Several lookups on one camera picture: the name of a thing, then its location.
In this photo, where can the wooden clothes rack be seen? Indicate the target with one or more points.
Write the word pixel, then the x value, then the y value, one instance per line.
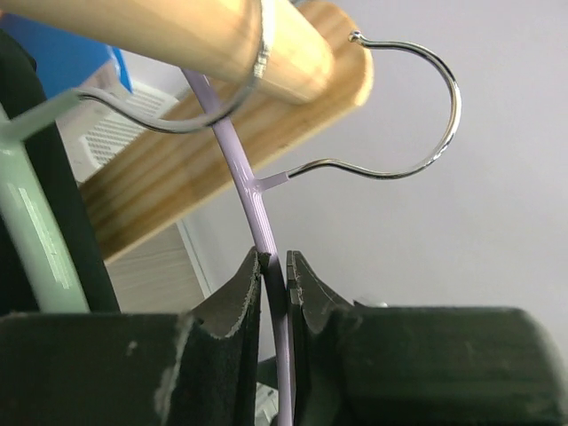
pixel 314 77

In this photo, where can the blue folder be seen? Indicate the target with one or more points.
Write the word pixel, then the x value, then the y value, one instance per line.
pixel 65 60

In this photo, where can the black trousers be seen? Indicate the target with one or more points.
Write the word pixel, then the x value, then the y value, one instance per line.
pixel 20 91

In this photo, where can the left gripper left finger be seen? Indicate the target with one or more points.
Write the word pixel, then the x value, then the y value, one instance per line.
pixel 189 368

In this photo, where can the mint green hanger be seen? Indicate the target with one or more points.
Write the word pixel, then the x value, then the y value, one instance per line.
pixel 25 209

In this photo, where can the lilac plastic hanger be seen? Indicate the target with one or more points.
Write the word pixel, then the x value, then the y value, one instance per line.
pixel 250 190

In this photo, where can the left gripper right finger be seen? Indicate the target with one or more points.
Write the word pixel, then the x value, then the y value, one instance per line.
pixel 419 365

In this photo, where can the white plastic basket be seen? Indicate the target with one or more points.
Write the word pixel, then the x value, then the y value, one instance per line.
pixel 93 135

